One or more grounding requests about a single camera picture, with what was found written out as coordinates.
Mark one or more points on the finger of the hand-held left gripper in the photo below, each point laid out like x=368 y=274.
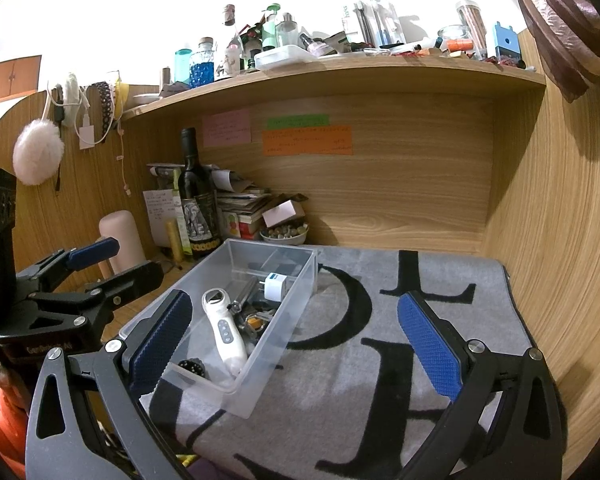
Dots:
x=130 y=280
x=92 y=252

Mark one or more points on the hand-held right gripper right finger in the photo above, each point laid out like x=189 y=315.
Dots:
x=430 y=345

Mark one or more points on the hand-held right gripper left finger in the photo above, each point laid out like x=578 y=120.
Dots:
x=160 y=345

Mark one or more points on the black round studded knob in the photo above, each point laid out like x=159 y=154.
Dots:
x=192 y=366

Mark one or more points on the white handheld massager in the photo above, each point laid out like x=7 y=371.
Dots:
x=225 y=330

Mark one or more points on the silver metal cylinder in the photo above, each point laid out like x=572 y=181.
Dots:
x=245 y=295

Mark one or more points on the clear plastic storage box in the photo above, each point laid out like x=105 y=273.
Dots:
x=265 y=360

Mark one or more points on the white charger plug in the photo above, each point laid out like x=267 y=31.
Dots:
x=274 y=285

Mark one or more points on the cream plastic pitcher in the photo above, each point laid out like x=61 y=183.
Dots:
x=125 y=235

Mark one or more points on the yellow tube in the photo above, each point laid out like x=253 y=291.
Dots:
x=172 y=240

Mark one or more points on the white handwritten paper note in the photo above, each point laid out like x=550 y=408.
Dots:
x=155 y=215

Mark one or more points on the grey letter-print mat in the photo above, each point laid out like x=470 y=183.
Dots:
x=360 y=400

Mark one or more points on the dark elephant-label wine bottle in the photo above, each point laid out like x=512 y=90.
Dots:
x=197 y=195

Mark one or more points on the fruit-print card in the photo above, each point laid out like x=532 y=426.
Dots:
x=230 y=225

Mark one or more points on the white fluffy puff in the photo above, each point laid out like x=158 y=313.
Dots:
x=37 y=152

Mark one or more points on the small red box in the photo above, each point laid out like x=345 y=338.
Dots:
x=249 y=227

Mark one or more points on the stack of books and papers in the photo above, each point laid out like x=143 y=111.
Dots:
x=240 y=205

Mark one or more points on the white paper sheet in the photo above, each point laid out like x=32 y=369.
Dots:
x=222 y=177

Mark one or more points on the black lace headband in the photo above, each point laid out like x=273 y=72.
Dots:
x=102 y=105

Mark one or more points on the white hanging pouch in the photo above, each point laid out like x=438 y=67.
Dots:
x=73 y=97

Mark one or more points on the bowl of stones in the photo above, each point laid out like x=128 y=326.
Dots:
x=285 y=237

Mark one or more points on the small white cardboard box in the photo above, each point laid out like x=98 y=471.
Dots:
x=282 y=212

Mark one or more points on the orange cloth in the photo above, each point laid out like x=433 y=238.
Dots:
x=0 y=435

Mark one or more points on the pink sticky note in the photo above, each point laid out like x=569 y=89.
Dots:
x=226 y=128

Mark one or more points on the wooden cabinet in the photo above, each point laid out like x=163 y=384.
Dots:
x=10 y=80

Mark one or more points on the teal cup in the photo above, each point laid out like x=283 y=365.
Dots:
x=182 y=67

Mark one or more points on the blue bead glass bottle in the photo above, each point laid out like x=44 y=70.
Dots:
x=202 y=67

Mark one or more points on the orange sticky note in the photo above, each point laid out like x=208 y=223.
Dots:
x=305 y=141

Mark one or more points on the green sticky note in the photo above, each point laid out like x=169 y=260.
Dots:
x=297 y=121

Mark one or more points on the clear corked glass bottle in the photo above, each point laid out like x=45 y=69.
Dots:
x=231 y=50

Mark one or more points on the white flat box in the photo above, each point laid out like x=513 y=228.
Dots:
x=285 y=57

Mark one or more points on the green pump bottle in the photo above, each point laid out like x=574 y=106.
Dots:
x=270 y=27

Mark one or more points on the wooden shelf board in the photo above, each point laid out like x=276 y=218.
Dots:
x=330 y=67

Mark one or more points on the clear glass jar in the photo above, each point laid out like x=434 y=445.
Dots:
x=287 y=32

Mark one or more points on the glass jar with orange lid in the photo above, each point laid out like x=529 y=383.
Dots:
x=455 y=40

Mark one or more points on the blue and white holder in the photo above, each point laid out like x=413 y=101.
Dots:
x=506 y=42

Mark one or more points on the tall jar of sticks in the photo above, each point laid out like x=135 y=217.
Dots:
x=472 y=27

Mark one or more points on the clear brush package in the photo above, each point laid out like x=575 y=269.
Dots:
x=380 y=22

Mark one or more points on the brown hanging cloth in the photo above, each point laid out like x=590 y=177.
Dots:
x=560 y=25

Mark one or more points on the white wall adapter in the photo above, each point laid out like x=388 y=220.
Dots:
x=87 y=137

